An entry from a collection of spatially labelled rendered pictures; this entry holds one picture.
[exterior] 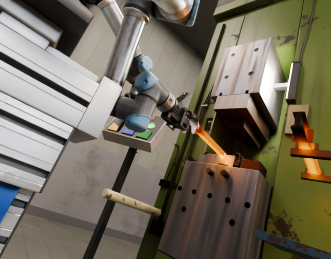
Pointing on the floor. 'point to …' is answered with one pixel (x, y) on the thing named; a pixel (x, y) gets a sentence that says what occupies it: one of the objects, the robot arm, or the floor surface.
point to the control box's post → (109, 206)
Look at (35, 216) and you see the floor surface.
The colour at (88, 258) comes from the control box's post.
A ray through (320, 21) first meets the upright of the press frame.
